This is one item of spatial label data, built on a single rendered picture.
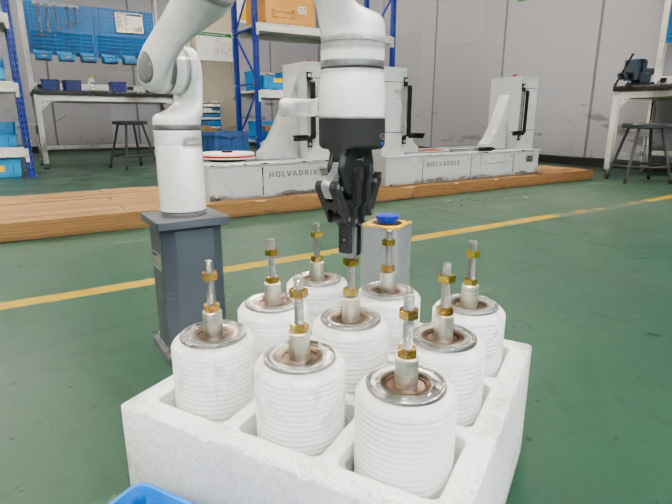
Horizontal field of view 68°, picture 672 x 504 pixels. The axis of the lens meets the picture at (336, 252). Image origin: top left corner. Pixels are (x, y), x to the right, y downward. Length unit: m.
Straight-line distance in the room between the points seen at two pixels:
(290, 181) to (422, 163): 0.97
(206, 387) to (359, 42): 0.40
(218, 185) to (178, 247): 1.64
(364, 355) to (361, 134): 0.25
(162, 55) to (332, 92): 0.51
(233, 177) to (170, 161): 1.66
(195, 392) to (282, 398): 0.12
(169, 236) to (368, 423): 0.67
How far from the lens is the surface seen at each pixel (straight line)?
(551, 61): 6.43
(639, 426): 1.01
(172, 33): 0.99
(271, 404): 0.52
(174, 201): 1.05
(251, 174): 2.72
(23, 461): 0.93
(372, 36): 0.56
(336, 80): 0.55
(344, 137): 0.55
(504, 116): 4.17
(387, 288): 0.72
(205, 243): 1.05
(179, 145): 1.04
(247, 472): 0.54
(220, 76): 7.06
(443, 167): 3.51
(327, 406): 0.52
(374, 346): 0.61
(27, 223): 2.45
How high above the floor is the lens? 0.49
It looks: 15 degrees down
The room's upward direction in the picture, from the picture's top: straight up
